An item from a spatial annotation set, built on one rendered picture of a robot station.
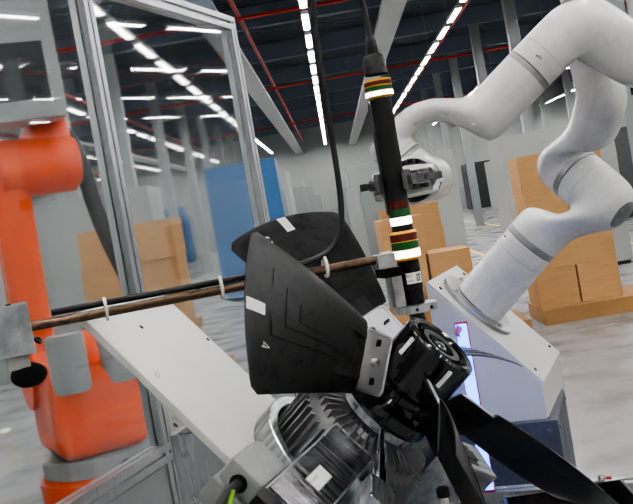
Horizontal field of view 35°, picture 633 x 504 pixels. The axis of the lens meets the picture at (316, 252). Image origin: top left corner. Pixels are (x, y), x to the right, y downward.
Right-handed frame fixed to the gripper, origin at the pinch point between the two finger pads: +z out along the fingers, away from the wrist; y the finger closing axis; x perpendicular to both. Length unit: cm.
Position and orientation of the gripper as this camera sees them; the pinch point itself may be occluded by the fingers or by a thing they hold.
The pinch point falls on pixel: (393, 181)
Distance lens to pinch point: 159.3
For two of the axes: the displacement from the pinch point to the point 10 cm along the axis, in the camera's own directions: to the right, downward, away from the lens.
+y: -9.4, 1.5, 3.1
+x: -1.7, -9.9, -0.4
